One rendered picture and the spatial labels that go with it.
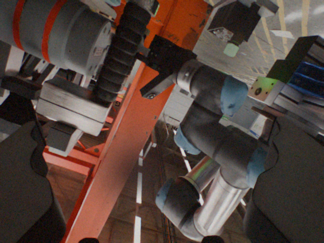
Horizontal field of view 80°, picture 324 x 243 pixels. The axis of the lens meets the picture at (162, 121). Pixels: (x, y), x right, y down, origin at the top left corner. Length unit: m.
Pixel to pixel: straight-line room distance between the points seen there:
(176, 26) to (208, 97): 0.53
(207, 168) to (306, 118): 0.42
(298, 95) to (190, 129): 0.53
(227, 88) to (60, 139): 0.31
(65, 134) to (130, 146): 0.73
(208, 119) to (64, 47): 0.32
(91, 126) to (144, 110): 0.65
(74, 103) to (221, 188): 0.35
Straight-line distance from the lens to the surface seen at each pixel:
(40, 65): 0.74
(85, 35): 0.41
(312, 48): 0.87
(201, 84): 0.44
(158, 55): 0.52
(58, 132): 0.29
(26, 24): 0.44
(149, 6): 0.28
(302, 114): 0.91
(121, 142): 1.00
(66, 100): 0.29
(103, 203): 1.22
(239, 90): 0.42
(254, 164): 0.40
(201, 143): 0.43
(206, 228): 0.66
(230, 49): 0.90
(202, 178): 0.80
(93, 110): 0.29
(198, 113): 0.43
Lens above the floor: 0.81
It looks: 15 degrees up
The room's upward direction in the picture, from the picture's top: 153 degrees counter-clockwise
